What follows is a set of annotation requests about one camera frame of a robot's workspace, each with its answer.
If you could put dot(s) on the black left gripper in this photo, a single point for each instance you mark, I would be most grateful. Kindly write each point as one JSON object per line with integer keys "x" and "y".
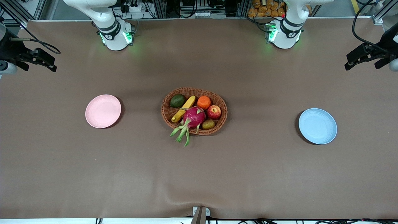
{"x": 386, "y": 42}

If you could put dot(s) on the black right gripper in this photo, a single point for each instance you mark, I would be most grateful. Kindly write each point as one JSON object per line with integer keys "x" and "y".
{"x": 9, "y": 49}

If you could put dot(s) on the yellow banana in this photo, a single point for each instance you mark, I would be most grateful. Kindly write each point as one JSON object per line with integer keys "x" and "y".
{"x": 188, "y": 103}

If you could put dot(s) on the red apple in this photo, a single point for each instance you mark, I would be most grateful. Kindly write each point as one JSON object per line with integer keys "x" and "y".
{"x": 214, "y": 112}

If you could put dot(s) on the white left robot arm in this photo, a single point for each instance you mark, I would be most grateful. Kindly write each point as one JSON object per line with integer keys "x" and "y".
{"x": 284, "y": 39}

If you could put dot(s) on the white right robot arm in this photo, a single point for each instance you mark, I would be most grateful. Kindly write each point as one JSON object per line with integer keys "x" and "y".
{"x": 113, "y": 40}

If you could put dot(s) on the light blue plate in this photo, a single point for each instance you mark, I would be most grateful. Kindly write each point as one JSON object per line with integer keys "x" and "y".
{"x": 317, "y": 126}

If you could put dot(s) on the pink plate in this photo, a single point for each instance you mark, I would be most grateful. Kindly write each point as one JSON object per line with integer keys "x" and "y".
{"x": 103, "y": 111}

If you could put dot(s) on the white power strip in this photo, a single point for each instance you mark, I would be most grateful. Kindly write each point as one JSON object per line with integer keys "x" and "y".
{"x": 133, "y": 6}

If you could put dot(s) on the orange snack bags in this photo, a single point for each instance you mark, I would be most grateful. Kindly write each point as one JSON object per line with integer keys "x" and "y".
{"x": 266, "y": 9}

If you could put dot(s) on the green avocado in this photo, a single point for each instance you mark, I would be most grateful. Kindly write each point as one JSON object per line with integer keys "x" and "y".
{"x": 177, "y": 101}

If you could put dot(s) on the brown wicker basket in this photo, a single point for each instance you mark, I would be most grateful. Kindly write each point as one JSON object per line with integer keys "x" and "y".
{"x": 189, "y": 91}

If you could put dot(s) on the pink dragon fruit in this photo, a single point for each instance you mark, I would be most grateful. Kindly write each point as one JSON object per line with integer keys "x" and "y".
{"x": 194, "y": 116}

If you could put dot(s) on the orange fruit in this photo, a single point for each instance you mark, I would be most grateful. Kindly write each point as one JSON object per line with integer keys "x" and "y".
{"x": 204, "y": 102}

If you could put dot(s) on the brown kiwi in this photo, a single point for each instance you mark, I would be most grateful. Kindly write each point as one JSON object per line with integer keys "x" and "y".
{"x": 208, "y": 124}

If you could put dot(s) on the brown table cloth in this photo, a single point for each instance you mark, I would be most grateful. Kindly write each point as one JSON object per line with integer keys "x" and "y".
{"x": 199, "y": 174}

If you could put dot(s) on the aluminium frame post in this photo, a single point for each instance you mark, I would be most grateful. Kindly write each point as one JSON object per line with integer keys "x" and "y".
{"x": 381, "y": 15}
{"x": 40, "y": 9}

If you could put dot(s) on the grey metal bracket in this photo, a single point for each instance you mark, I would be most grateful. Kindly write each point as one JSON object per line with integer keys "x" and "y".
{"x": 200, "y": 214}

